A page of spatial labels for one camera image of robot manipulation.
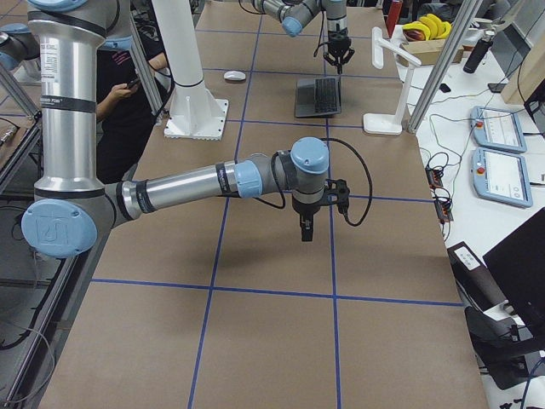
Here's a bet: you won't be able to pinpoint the black monitor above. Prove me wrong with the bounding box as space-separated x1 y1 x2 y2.
484 210 544 335

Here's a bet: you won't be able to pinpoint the black water bottle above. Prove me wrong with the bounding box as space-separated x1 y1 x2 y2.
463 30 495 73

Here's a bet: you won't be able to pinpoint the orange black usb hub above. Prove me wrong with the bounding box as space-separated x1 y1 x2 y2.
425 167 444 189

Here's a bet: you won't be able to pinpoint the yellow bananas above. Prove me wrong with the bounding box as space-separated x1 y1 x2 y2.
402 14 452 42

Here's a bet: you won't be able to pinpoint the white computer mouse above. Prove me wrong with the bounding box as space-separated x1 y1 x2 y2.
223 70 246 82

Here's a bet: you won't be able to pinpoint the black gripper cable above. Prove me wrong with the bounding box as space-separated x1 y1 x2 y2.
255 137 375 227

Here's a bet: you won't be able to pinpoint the grey laptop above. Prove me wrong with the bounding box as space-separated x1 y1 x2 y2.
295 76 341 118

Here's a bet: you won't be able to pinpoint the person in black shirt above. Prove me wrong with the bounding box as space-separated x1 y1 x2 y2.
94 44 172 196

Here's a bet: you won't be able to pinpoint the cardboard box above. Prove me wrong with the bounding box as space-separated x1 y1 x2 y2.
397 39 464 66

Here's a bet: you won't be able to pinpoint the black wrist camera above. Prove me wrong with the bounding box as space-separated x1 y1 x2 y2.
324 179 350 216

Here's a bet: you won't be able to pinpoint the blue teach pendant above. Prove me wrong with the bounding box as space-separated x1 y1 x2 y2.
471 106 527 153
471 147 533 208

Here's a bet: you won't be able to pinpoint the blue teach pendant far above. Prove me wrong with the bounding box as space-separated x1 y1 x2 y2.
471 106 527 153

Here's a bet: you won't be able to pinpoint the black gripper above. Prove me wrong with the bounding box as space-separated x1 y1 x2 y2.
323 28 355 72
292 196 320 242

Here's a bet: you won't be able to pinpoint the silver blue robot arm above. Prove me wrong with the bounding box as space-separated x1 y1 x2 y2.
238 0 355 75
21 1 332 258

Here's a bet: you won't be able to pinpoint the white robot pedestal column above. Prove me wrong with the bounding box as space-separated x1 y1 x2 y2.
152 0 229 141

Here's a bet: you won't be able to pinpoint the aluminium frame post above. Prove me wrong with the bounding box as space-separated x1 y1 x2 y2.
407 0 482 134

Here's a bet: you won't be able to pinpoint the blue teach pendant near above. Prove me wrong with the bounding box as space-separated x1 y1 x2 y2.
471 147 533 208

